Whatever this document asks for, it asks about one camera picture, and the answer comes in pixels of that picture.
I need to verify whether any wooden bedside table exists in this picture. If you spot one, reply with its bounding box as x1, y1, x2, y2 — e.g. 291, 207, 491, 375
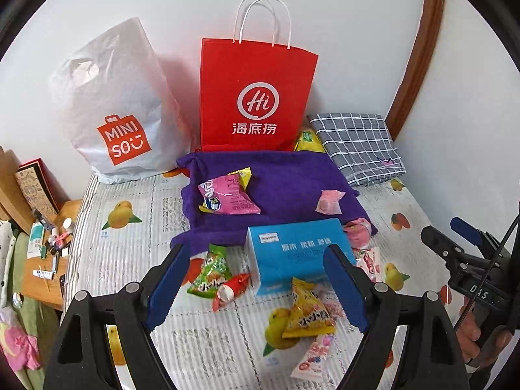
20, 199, 84, 313

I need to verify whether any yellow and green packet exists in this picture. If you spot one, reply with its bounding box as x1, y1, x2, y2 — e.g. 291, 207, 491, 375
294, 130, 326, 154

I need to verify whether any red paper bag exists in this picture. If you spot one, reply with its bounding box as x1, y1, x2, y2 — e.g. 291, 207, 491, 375
199, 0, 319, 153

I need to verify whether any purple towel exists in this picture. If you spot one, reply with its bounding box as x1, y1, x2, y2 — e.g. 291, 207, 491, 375
170, 150, 370, 258

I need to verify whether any pink flower cloth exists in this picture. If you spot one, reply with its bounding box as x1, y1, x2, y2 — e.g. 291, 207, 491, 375
0, 306, 41, 371

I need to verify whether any brown wooden door frame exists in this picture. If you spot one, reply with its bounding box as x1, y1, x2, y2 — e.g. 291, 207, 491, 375
384, 0, 448, 141

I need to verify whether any white and pink long packet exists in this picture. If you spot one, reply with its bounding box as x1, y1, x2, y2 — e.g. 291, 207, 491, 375
290, 331, 336, 380

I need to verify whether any blue tissue box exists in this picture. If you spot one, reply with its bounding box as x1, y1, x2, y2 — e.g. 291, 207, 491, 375
246, 218, 356, 296

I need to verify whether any patterned box with red edge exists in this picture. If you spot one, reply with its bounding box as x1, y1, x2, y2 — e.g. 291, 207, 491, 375
14, 158, 72, 228

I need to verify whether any white strawberry print packet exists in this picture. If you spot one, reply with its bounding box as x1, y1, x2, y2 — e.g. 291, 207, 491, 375
351, 247, 383, 283

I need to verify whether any person's right hand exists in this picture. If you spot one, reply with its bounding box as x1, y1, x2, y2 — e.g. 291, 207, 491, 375
455, 306, 513, 360

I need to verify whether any yellow triangular snack packet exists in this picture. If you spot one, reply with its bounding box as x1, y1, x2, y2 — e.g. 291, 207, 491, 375
282, 277, 337, 339

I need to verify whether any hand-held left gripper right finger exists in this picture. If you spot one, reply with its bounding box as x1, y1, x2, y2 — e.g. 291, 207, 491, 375
323, 244, 470, 390

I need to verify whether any white plastic shopping bag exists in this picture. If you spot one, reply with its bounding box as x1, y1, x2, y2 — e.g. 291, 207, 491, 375
48, 17, 193, 183

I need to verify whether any green snack packet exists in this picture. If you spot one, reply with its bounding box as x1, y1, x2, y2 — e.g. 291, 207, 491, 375
187, 244, 233, 299

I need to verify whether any small round pink snack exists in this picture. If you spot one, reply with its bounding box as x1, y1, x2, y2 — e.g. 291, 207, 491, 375
316, 189, 346, 215

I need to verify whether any wooden cabinet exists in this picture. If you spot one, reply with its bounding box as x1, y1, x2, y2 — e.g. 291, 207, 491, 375
0, 146, 35, 234

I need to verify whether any teal tube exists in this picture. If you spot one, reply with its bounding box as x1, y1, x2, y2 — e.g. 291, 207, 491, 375
28, 223, 45, 260

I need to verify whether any red and white candy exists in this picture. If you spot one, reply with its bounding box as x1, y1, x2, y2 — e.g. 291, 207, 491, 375
212, 273, 250, 313

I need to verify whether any large pink snack packet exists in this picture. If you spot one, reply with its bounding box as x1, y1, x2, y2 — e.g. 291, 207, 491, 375
198, 173, 261, 215

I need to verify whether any grey checked folded cloth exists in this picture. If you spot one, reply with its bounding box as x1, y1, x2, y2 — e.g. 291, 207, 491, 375
306, 113, 407, 188

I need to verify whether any fruit print bed sheet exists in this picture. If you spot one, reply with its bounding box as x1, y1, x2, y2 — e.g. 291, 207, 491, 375
61, 171, 468, 390

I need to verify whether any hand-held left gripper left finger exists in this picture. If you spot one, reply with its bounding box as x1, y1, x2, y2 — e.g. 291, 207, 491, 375
43, 243, 191, 390

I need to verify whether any green cloth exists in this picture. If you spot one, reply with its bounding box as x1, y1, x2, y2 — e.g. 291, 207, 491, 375
0, 227, 61, 390

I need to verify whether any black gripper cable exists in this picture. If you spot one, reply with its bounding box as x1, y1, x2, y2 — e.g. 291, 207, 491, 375
454, 211, 520, 334

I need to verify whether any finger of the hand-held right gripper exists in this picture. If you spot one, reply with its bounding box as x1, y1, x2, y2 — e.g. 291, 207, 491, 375
420, 225, 466, 265
450, 216, 494, 254

